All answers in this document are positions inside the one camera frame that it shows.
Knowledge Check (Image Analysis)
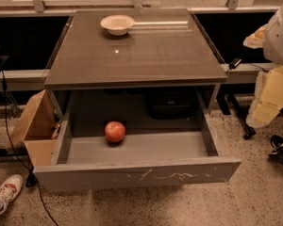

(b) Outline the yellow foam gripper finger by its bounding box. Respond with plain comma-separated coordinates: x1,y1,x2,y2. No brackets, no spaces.
243,24,268,49
246,66,283,128

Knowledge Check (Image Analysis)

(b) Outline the red apple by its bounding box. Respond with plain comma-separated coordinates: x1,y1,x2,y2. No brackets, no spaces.
104,121,125,143

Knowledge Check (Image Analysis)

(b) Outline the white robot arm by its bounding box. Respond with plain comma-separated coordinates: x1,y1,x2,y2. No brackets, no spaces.
243,5,283,128

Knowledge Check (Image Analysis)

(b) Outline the black box under counter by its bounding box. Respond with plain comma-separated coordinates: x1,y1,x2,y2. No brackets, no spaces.
145,87,198,120

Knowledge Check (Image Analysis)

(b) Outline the grey cabinet counter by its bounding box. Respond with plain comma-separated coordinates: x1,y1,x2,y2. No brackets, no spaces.
44,8,226,116

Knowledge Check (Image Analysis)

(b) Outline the open grey top drawer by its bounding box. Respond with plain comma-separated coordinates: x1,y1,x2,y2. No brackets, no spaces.
34,90,241,192

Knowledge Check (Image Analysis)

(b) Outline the small black device on ledge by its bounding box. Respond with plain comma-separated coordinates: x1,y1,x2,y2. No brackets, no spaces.
228,58,241,70

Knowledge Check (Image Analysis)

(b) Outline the black stand leg with caster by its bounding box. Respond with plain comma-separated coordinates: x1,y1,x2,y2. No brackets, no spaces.
217,93,256,140

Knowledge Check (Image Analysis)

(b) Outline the black and white shoe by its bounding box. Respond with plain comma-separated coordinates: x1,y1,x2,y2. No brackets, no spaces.
269,135,283,165

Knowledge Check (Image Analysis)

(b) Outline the white bowl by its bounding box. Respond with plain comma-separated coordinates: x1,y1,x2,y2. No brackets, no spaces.
100,15,135,36

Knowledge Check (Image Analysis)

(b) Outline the brown paper bag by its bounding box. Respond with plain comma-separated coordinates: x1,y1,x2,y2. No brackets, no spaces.
10,89,58,167

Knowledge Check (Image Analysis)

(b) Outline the white and red sneaker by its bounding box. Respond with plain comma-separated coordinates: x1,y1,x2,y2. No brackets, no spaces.
0,174,23,203

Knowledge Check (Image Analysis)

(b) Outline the black floor cable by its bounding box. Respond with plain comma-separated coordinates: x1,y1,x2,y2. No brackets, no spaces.
1,70,59,226

